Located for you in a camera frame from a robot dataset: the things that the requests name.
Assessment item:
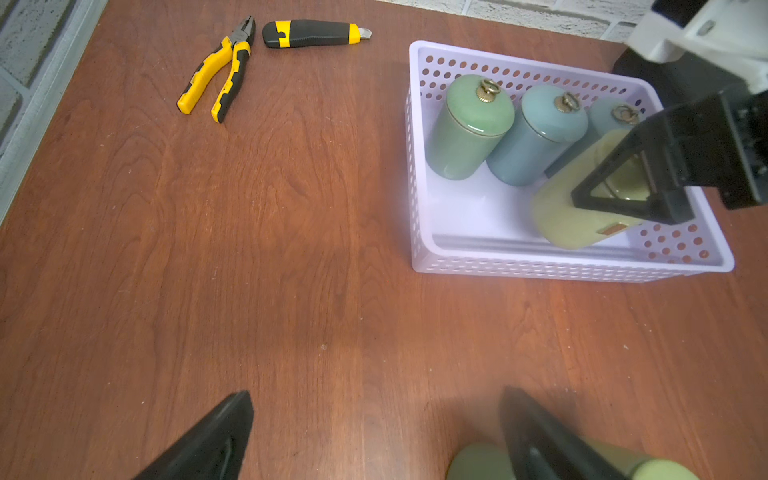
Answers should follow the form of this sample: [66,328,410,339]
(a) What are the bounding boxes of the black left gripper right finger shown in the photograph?
[501,387,626,479]

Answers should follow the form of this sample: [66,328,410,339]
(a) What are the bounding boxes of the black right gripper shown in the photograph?
[571,84,767,225]

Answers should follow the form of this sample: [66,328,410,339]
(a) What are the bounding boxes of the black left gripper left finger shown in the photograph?
[136,391,254,480]

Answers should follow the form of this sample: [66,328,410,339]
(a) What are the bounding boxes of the yellow-green tea canister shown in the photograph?
[531,129,650,250]
[583,437,699,480]

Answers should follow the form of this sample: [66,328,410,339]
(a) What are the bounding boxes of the green tea canister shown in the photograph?
[445,443,516,480]
[425,75,515,181]

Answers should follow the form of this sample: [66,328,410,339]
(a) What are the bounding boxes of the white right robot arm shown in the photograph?
[571,1,767,225]

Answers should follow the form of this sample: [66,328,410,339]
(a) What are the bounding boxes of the blue tea canister back right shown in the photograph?
[544,98,642,178]

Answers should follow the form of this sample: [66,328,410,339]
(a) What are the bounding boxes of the blue tea canister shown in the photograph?
[487,85,588,187]
[544,98,642,178]

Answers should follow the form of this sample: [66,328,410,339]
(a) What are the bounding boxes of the blue tea canister back middle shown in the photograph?
[487,85,588,187]

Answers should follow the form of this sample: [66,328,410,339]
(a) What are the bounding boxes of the lavender perforated plastic basket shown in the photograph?
[405,40,735,283]

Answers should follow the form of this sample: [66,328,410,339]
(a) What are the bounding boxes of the yellow black utility knife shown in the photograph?
[262,19,372,49]

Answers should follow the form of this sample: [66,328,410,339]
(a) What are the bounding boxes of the yellow black pliers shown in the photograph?
[176,16,257,124]

